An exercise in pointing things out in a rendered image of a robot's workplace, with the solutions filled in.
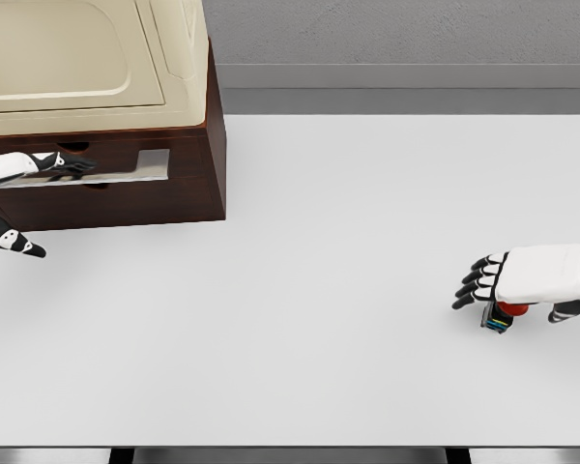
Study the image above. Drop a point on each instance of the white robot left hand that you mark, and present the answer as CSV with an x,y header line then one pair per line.
x,y
9,166

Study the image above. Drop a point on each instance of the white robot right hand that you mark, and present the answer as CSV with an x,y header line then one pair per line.
x,y
541,273

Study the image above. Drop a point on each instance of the brown drawer with notch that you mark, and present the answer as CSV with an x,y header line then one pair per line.
x,y
116,157

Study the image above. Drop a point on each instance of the cream moulded cabinet top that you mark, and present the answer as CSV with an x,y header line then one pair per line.
x,y
77,58

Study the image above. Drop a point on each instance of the dark brown wooden cabinet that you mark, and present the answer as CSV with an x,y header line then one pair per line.
x,y
213,159

